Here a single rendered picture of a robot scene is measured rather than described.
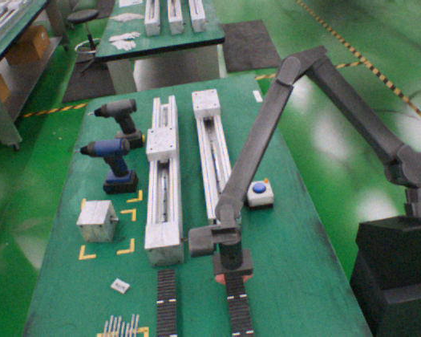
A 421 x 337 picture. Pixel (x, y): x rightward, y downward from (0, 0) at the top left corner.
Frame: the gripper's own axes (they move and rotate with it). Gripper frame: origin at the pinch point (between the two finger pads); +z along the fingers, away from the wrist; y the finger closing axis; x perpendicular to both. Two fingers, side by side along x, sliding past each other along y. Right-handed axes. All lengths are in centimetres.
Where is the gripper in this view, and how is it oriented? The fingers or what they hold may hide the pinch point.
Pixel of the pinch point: (233, 280)
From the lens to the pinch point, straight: 104.1
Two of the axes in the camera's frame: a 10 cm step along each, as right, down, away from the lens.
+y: -9.9, 1.4, -0.1
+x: 0.9, 6.4, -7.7
